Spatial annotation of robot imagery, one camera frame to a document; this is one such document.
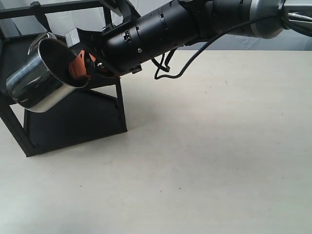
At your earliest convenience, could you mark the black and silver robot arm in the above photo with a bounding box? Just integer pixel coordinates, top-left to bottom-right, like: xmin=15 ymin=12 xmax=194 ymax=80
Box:
xmin=65 ymin=0 xmax=312 ymax=76

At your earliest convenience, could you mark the stainless steel mug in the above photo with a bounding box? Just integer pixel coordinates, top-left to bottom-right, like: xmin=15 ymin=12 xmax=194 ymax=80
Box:
xmin=6 ymin=32 xmax=89 ymax=113

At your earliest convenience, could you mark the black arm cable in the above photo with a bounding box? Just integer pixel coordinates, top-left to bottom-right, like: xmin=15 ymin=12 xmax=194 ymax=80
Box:
xmin=151 ymin=11 xmax=283 ymax=80

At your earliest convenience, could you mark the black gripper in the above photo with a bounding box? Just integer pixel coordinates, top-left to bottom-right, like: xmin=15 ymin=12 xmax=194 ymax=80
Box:
xmin=69 ymin=24 xmax=142 ymax=78

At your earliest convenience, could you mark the black two-tier shelf rack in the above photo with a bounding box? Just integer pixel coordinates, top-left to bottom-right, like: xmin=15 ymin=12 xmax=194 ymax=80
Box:
xmin=0 ymin=0 xmax=127 ymax=157

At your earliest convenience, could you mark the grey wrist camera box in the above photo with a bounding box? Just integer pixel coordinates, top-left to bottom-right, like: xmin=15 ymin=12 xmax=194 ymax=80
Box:
xmin=65 ymin=28 xmax=80 ymax=48

